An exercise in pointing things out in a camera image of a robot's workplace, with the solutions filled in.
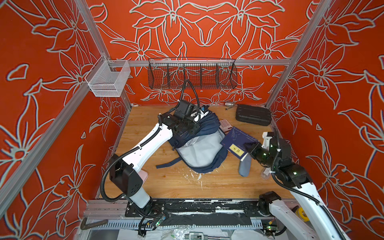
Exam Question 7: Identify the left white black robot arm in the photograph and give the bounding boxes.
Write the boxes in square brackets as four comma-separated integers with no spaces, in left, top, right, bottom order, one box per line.
[100,99,208,219]

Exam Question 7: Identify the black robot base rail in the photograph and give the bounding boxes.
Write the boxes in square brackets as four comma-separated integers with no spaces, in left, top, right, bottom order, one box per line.
[124,197,286,229]

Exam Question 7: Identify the grey pencil pouch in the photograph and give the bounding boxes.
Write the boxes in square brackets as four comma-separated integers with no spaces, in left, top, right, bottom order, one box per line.
[238,154,253,177]

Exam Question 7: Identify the black plastic tool case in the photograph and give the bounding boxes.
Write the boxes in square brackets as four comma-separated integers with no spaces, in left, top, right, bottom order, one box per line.
[235,105,272,126]

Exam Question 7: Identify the black wire wall basket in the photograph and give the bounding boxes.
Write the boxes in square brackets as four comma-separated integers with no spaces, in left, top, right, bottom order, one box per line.
[148,58,238,90]

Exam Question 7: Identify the pink calculator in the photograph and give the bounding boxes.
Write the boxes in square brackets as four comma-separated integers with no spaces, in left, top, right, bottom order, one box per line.
[220,120,233,133]

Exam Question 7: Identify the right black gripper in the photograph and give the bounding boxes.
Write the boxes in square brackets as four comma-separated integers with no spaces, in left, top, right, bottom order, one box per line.
[243,140,282,171]

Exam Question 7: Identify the white wire mesh basket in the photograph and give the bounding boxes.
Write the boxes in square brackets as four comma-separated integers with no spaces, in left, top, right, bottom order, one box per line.
[85,55,131,98]

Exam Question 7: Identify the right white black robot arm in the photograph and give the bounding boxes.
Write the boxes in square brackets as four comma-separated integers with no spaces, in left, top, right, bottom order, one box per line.
[244,131,349,240]

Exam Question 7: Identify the small silver metal cylinder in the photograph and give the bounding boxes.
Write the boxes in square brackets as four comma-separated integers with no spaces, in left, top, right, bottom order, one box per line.
[225,102,237,111]

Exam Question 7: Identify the yellow tape roll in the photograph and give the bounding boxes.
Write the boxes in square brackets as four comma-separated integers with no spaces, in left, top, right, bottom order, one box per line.
[295,207,310,222]

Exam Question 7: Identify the purple notebook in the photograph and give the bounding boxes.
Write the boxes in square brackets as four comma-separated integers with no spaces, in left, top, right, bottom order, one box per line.
[221,127,260,161]

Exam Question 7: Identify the pink flat case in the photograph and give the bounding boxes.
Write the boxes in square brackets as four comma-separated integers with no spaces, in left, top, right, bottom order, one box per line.
[139,170,149,184]

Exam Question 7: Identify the navy blue student backpack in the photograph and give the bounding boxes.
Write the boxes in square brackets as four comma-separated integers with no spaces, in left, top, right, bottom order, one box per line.
[156,110,228,174]

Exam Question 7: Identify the dark metal hex key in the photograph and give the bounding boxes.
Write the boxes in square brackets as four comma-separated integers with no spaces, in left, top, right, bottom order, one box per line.
[80,218,109,230]

